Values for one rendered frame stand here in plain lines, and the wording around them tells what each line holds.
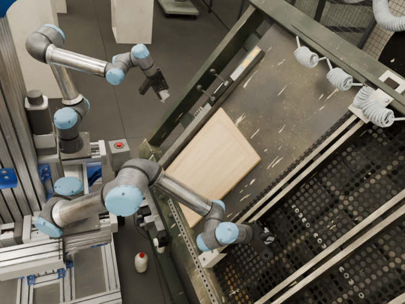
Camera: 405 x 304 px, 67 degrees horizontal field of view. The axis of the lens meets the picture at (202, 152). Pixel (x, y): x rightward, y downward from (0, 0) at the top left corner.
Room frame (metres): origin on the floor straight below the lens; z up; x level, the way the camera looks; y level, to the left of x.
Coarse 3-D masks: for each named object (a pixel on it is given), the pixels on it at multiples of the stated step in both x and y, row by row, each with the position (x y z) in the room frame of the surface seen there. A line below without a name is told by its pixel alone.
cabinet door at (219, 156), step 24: (216, 120) 1.44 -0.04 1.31; (192, 144) 1.39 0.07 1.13; (216, 144) 1.31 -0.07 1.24; (240, 144) 1.24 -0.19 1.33; (168, 168) 1.33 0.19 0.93; (192, 168) 1.26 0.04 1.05; (216, 168) 1.19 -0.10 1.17; (240, 168) 1.13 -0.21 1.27; (216, 192) 1.07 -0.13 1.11; (192, 216) 1.01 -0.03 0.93
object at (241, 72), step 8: (248, 56) 1.65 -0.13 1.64; (256, 56) 1.62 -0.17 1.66; (240, 64) 1.63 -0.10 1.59; (248, 64) 1.60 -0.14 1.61; (240, 72) 1.59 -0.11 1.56; (240, 80) 1.59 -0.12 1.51; (232, 88) 1.57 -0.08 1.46; (224, 96) 1.54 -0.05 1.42; (208, 104) 1.53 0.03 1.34; (216, 104) 1.52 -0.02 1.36; (200, 112) 1.52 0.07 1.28; (208, 112) 1.49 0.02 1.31; (200, 120) 1.47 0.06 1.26; (192, 128) 1.45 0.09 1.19; (184, 136) 1.44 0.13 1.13; (176, 144) 1.42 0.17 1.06; (184, 144) 1.43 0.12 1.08; (168, 152) 1.40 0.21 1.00; (176, 152) 1.40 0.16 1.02; (160, 160) 1.38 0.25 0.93; (168, 160) 1.37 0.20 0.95
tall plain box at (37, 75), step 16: (32, 0) 2.87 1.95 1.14; (48, 0) 2.94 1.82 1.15; (16, 16) 2.79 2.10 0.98; (32, 16) 2.86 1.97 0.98; (48, 16) 2.93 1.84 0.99; (16, 32) 2.78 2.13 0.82; (32, 32) 2.84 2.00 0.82; (16, 48) 2.76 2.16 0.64; (32, 64) 2.81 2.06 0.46; (32, 80) 2.79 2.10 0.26; (48, 80) 2.87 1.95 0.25; (48, 96) 2.86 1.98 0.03
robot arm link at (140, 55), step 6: (132, 48) 1.37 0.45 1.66; (138, 48) 1.36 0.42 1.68; (144, 48) 1.36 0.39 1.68; (132, 54) 1.36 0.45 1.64; (138, 54) 1.34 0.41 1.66; (144, 54) 1.35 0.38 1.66; (132, 60) 1.34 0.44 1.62; (138, 60) 1.34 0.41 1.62; (144, 60) 1.35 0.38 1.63; (150, 60) 1.37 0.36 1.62; (144, 66) 1.35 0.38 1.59; (150, 66) 1.36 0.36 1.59
